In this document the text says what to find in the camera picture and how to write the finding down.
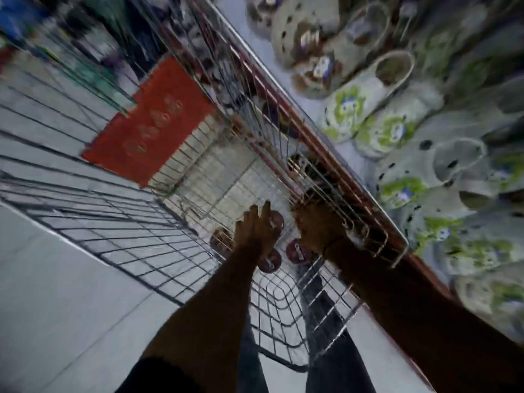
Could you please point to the person's left hand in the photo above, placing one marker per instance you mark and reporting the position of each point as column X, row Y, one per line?
column 256, row 235

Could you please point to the person's right hand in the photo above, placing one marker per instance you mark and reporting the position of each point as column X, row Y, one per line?
column 319, row 229

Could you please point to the person's left fingers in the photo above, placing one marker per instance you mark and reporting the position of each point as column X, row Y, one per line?
column 258, row 211

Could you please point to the person's right fingers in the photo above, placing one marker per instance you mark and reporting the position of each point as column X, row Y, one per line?
column 308, row 207

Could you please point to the person's right forearm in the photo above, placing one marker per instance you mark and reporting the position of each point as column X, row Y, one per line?
column 413, row 319

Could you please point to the person's left forearm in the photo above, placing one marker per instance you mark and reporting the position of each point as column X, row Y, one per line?
column 213, row 315

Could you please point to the red-edged display shelf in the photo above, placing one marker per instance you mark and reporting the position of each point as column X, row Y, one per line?
column 327, row 155

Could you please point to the display of white patterned clogs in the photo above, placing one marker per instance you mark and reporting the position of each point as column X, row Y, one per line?
column 430, row 159

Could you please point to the red cart sign panel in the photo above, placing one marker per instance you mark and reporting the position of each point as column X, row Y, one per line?
column 151, row 118

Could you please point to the dark blue trousers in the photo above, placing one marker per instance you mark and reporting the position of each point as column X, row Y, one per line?
column 335, row 364

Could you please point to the black sleeve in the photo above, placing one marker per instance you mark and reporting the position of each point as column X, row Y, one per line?
column 157, row 378

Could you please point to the shelf of colourful goods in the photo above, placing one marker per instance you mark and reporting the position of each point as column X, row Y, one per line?
column 61, row 40

